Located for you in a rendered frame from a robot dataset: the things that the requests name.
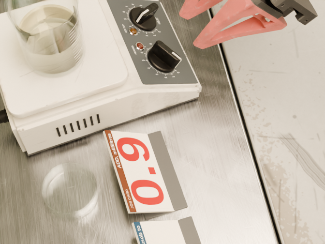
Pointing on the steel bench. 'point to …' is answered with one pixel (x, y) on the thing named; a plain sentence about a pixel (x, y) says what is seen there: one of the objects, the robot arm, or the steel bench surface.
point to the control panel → (170, 38)
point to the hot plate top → (108, 57)
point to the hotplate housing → (98, 106)
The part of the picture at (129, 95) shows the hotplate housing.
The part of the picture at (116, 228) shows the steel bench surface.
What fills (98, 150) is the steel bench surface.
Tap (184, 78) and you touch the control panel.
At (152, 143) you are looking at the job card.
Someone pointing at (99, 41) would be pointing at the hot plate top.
